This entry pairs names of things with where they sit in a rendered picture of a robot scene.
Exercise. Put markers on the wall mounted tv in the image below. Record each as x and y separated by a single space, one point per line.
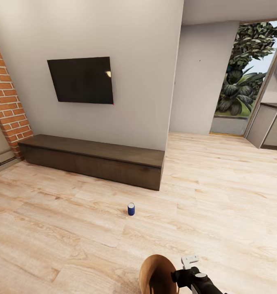
82 80

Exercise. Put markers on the trash can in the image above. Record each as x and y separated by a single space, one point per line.
155 276

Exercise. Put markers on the fixed window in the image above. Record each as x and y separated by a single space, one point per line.
253 55

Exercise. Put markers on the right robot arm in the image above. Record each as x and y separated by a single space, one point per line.
190 277

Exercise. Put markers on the can of soda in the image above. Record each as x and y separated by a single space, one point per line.
131 209

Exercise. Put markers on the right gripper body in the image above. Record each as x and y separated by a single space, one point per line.
182 276

